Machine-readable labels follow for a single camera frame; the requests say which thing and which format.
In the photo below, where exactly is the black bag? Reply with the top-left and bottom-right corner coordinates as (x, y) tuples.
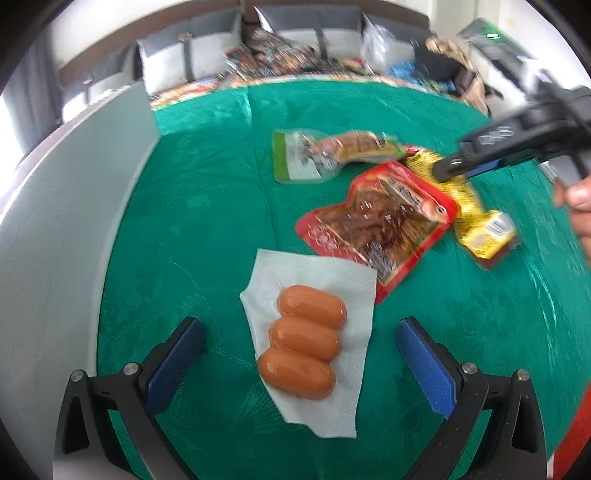
(412, 46), (463, 87)

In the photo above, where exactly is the clear plastic bag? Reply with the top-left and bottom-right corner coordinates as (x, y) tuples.
(360, 25), (394, 75)

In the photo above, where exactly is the pile of snack packets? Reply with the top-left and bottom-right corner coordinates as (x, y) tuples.
(148, 58), (491, 112)

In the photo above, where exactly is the green velvet blanket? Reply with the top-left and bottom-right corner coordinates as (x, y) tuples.
(95, 78), (591, 480)

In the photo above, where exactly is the red garment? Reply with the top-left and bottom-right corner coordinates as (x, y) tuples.
(549, 378), (591, 480)

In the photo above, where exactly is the red dried meat packet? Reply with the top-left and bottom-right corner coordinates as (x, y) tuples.
(295, 161), (458, 306)

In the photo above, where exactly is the dark patterned quilt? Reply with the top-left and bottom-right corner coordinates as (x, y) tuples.
(225, 28), (343, 80)

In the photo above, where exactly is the blue crumpled cloth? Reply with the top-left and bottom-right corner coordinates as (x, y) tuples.
(387, 61), (420, 81)

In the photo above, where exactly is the person's right hand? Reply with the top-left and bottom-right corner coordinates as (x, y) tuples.
(553, 175), (591, 265)

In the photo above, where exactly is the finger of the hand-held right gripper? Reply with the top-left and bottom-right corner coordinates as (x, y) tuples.
(431, 150), (541, 183)

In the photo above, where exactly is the yellow barcode snack packet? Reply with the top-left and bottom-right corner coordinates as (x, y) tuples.
(404, 147), (519, 271)

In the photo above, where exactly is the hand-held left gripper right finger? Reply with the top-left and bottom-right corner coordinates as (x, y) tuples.
(396, 316), (549, 480)

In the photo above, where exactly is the grey curtain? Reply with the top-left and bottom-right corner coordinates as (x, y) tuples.
(8, 28), (64, 140)

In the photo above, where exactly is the grey side panel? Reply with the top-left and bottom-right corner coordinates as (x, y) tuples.
(0, 79), (161, 480)

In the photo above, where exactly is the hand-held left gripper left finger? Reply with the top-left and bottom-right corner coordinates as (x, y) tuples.
(54, 316), (206, 480)

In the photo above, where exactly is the beige patterned cloth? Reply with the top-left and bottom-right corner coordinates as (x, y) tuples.
(424, 37), (491, 117)

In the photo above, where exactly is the white sausage packet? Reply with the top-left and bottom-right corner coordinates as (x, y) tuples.
(239, 248), (378, 438)

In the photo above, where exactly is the green white snack packet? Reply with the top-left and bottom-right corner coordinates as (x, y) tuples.
(271, 129), (402, 185)

